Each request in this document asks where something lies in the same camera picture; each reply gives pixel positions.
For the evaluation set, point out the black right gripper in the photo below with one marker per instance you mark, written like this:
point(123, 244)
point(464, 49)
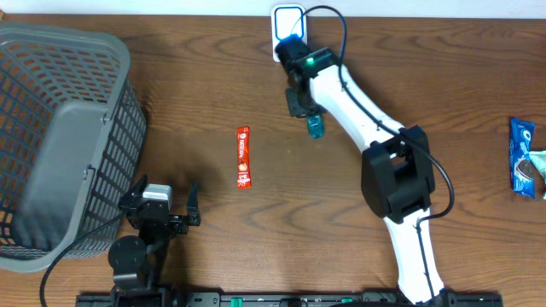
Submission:
point(295, 108)

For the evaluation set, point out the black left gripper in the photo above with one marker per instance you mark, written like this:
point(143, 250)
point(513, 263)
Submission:
point(180, 226)

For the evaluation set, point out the blue mouthwash bottle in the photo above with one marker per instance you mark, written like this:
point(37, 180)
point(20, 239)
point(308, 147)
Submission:
point(315, 126)

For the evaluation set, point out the red Nescafe coffee stick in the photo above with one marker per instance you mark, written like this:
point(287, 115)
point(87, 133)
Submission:
point(243, 162)

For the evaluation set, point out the blue Oreo cookie pack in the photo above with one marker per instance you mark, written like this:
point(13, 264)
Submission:
point(522, 178)

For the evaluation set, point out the green tissue pack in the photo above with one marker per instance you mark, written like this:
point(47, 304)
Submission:
point(538, 158)

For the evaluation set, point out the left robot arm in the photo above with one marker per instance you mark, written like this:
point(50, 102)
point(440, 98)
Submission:
point(138, 260)

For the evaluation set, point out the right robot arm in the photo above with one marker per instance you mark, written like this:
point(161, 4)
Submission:
point(397, 168)

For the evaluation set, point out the white barcode scanner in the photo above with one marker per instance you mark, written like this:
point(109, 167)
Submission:
point(287, 19)

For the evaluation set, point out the grey plastic shopping basket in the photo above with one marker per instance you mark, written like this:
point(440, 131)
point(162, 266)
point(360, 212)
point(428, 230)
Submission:
point(72, 132)

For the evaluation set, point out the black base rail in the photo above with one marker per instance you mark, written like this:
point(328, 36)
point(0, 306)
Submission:
point(210, 299)

